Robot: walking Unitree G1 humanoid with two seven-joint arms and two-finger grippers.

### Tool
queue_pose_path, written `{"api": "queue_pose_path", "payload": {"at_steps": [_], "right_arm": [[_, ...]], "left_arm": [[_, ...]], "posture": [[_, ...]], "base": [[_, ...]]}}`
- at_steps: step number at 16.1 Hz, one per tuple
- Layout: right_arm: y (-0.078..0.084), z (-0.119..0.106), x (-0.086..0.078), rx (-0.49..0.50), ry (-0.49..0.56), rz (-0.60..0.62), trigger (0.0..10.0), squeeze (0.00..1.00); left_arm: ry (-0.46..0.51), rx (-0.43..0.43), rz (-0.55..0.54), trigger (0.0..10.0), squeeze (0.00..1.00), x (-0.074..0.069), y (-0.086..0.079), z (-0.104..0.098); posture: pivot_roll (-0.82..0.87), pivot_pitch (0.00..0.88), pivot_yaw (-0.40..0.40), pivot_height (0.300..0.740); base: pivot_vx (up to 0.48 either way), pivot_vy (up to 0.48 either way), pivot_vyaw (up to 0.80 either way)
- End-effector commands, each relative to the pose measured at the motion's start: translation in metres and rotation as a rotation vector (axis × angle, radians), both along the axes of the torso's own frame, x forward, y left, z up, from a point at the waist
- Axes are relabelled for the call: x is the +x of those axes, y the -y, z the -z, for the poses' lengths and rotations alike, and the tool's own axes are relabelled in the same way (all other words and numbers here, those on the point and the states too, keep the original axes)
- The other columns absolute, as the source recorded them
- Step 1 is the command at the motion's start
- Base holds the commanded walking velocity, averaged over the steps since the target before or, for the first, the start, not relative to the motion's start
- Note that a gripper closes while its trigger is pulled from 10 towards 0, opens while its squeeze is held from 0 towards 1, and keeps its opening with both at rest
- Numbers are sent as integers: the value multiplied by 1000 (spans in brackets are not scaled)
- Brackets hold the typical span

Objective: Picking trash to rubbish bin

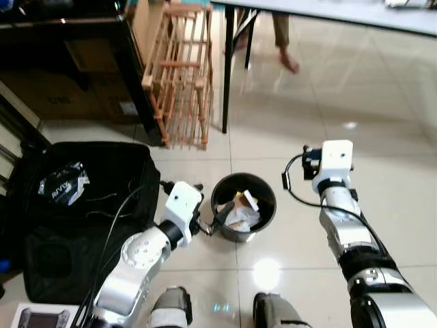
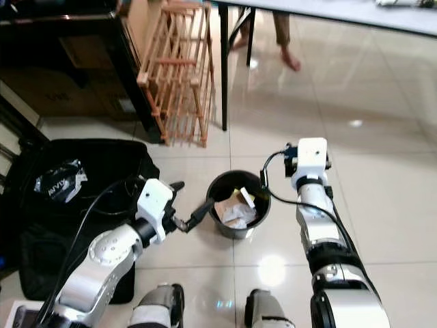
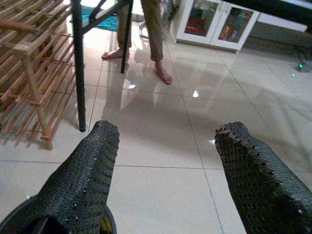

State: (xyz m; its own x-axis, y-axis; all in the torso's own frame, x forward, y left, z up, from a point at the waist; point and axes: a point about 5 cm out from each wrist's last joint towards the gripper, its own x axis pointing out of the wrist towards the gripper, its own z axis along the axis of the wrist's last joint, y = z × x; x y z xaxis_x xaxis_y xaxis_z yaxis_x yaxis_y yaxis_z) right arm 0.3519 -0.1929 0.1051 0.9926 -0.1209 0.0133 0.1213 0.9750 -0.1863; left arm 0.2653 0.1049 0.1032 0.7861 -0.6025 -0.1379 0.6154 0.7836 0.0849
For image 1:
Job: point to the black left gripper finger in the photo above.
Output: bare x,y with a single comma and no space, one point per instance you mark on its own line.
199,186
222,219

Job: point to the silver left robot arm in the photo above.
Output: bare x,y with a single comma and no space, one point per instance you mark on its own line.
136,256

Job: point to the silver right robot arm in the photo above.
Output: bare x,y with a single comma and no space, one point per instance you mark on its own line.
345,232

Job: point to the crumpled white paper trash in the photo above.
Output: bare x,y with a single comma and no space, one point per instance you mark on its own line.
242,215

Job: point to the round black rubbish bin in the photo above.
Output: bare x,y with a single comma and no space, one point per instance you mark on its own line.
263,188

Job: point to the small yellow paper scrap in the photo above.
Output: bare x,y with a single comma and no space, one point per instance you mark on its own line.
240,197

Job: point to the robot left leg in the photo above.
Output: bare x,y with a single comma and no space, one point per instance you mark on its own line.
171,307

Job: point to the robot leg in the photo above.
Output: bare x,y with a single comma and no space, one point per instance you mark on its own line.
276,313
171,307

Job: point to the black fabric bag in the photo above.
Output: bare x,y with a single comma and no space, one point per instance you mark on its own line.
102,171

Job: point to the robot right leg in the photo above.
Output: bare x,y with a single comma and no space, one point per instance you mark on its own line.
276,313

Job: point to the wooden slatted rack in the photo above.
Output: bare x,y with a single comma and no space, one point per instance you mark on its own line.
179,65

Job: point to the clear printed plastic packet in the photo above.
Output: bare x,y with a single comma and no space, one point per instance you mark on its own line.
65,184

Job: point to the person's bare foot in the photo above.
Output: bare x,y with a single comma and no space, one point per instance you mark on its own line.
288,60
241,42

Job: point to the tall light cardboard box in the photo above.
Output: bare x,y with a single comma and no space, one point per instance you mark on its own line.
145,27

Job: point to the brown cardboard box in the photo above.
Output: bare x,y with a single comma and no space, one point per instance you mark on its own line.
54,96

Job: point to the white box with device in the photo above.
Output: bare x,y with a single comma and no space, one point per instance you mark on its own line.
44,318

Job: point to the black desk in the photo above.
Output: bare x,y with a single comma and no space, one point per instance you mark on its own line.
68,29

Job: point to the grey table with black legs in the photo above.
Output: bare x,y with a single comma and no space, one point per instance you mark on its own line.
341,12

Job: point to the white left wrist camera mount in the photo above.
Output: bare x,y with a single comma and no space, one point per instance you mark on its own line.
183,201

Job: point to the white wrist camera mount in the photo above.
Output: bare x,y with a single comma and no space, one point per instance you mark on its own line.
336,160
183,201

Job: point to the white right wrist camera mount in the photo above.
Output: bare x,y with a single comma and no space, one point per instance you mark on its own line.
336,160

